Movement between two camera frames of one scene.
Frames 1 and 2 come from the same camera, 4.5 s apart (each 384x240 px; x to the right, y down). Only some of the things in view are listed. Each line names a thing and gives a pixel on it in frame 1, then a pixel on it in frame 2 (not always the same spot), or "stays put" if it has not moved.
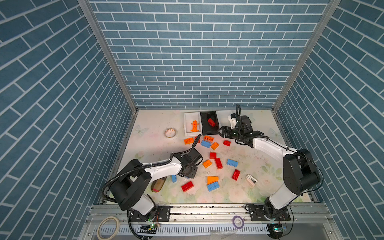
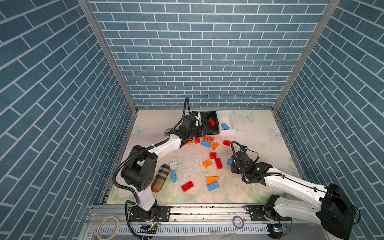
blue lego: [174, 178] stays put
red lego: [187, 186] stays put
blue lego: [232, 162] stays put
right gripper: [225, 131] to [233, 168]
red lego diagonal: [211, 122] stays put
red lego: [236, 174] to [211, 122]
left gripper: [192, 175] to [201, 132]
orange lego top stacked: [208, 138] stays put
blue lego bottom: [213, 186] stays put
